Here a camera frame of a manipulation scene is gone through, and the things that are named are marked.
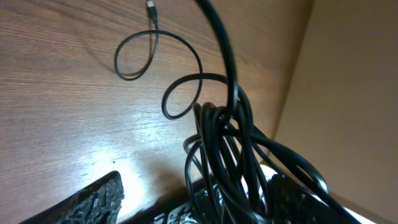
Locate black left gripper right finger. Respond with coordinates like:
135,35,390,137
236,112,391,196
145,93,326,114
268,174,358,224

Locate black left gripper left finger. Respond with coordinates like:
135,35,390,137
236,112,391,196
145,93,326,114
22,170,124,224

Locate black cable bundle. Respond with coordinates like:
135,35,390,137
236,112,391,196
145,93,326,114
182,0,363,224

